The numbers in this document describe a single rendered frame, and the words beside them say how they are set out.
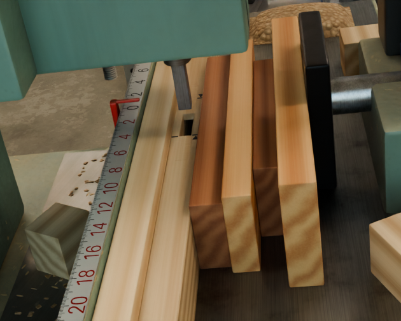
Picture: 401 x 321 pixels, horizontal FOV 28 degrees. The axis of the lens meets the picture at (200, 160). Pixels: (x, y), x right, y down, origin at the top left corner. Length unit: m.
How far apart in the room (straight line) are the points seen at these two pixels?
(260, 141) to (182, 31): 0.08
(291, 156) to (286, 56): 0.13
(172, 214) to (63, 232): 0.20
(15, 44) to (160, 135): 0.11
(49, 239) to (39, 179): 0.17
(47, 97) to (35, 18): 2.41
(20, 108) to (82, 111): 0.25
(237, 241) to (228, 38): 0.12
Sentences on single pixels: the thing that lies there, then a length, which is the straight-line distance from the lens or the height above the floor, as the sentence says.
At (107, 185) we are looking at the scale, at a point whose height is 0.96.
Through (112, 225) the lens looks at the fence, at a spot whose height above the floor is 0.95.
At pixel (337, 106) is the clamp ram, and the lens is 0.54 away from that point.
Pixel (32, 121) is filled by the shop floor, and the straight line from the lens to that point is 2.77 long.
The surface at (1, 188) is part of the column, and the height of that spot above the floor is 0.85.
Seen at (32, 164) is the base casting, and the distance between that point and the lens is 0.84.
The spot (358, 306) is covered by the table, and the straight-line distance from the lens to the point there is 0.45.
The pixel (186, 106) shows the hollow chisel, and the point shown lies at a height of 0.95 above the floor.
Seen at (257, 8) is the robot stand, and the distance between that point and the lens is 1.33.
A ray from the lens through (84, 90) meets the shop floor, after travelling 2.90.
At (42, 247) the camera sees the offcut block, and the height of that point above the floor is 0.83.
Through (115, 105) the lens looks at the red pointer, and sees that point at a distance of 0.56.
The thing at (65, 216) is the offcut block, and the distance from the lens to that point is 0.66.
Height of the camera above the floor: 1.20
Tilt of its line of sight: 31 degrees down
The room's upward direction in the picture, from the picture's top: 9 degrees counter-clockwise
